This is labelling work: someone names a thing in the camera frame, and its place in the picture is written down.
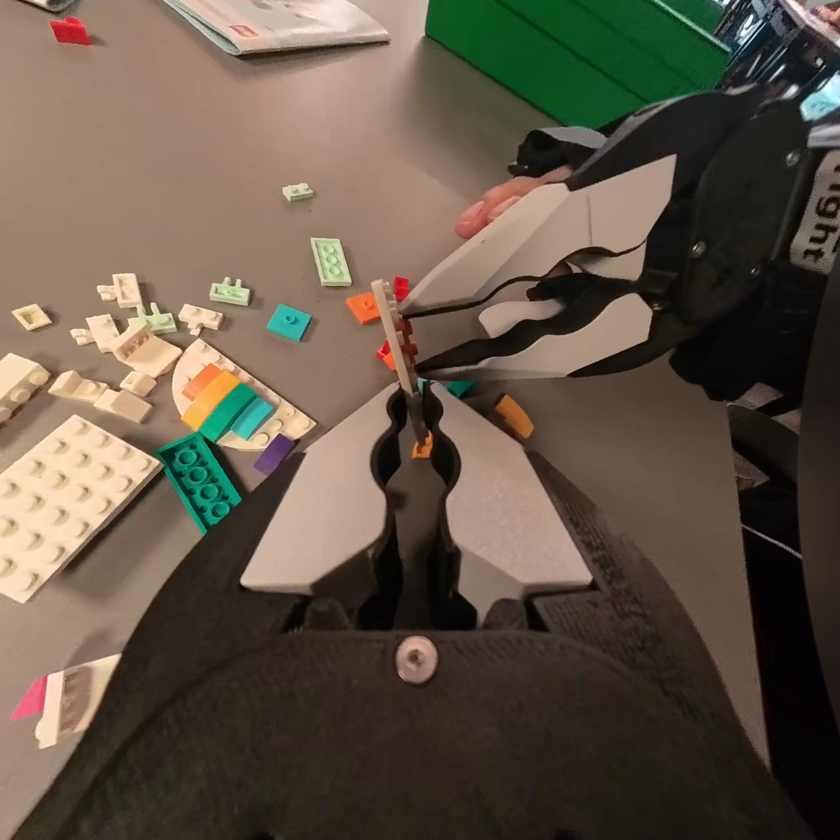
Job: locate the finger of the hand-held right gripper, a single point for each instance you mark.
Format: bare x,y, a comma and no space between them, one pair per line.
525,236
590,344

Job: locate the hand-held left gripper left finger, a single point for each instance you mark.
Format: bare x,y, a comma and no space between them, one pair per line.
315,525

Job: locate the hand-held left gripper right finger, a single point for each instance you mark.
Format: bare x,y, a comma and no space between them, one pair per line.
512,525

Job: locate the long teal lego plate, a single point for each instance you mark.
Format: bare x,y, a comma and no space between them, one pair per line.
197,482

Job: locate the teal curved lego slope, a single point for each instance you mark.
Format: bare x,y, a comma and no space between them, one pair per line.
459,387

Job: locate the rainbow lego plate assembly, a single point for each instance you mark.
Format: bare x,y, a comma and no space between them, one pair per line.
229,400
397,341

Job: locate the orange square lego plate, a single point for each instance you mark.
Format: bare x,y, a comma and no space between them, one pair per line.
363,307

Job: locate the teal square lego plate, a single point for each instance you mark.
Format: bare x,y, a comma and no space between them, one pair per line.
289,323

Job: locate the large white lego brick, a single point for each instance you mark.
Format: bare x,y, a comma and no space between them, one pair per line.
65,505

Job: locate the small purple lego piece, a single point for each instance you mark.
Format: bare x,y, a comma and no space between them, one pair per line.
275,454

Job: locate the orange arc lego piece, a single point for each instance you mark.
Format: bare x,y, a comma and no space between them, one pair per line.
515,415

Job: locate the orange curved lego piece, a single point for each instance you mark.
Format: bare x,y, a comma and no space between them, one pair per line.
423,451

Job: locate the large mint lego plate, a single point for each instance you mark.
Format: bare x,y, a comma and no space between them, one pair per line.
330,261

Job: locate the small mint lego piece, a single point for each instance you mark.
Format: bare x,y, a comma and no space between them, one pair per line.
297,191
154,321
229,291

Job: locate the white lego slope piece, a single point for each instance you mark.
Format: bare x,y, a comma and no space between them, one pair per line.
148,351

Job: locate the white and pink lego piece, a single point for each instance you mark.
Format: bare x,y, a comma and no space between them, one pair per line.
65,699

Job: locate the lego instruction booklet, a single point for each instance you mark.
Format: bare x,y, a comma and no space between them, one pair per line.
295,19
46,3

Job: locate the long white lego brick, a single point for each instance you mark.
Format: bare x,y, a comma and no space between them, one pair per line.
16,384

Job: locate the small red lego piece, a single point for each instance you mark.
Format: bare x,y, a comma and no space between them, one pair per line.
69,31

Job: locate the person's right hand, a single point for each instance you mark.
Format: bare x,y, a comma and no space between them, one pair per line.
499,200

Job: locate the green plastic bin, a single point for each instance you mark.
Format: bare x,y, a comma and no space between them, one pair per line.
558,52

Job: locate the pile of small white pieces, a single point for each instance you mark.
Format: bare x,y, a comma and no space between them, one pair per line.
124,289

